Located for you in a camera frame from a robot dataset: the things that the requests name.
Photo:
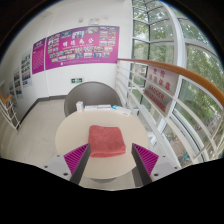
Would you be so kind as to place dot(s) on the grey round-backed chair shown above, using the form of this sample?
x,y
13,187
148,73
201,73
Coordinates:
x,y
91,95

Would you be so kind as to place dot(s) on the white sign with red characters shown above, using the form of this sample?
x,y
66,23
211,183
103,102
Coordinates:
x,y
163,78

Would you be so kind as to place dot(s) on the flat white paper box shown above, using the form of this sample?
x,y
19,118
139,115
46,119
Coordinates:
x,y
104,107
90,108

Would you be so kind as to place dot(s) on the upright white carton box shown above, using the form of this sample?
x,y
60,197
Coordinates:
x,y
79,106

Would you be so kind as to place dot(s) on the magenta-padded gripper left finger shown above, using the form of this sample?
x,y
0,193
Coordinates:
x,y
77,160

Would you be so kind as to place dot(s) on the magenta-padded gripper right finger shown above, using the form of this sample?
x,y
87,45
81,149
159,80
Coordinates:
x,y
145,160

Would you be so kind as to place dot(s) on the small magenta text poster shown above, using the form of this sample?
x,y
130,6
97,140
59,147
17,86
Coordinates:
x,y
38,56

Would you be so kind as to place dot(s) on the large magenta photo poster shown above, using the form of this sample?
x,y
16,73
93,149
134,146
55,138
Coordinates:
x,y
81,48

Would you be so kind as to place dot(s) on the green exit sign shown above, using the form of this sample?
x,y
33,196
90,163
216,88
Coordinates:
x,y
76,80

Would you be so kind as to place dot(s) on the white railing with wooden handrail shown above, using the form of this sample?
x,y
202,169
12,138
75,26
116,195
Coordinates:
x,y
8,111
186,73

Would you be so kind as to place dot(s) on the flat white and blue box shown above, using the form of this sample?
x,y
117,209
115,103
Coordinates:
x,y
122,110

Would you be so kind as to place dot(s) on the pink towel with white trim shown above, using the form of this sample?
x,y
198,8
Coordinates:
x,y
106,141

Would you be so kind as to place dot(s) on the white photo wall poster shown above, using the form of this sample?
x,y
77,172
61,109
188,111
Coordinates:
x,y
18,84
26,69

